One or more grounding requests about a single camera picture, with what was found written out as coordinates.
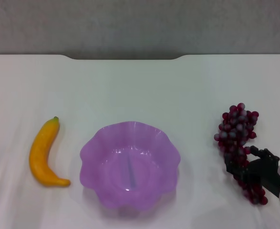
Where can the dark red grape bunch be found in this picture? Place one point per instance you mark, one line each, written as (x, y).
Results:
(235, 128)

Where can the purple wavy plastic bowl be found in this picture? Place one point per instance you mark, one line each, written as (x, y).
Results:
(130, 167)

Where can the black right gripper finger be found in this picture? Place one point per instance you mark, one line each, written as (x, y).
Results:
(263, 153)
(236, 171)

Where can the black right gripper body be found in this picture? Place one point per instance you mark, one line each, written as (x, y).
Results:
(263, 173)

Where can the yellow plastic banana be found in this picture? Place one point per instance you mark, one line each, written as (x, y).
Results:
(40, 152)

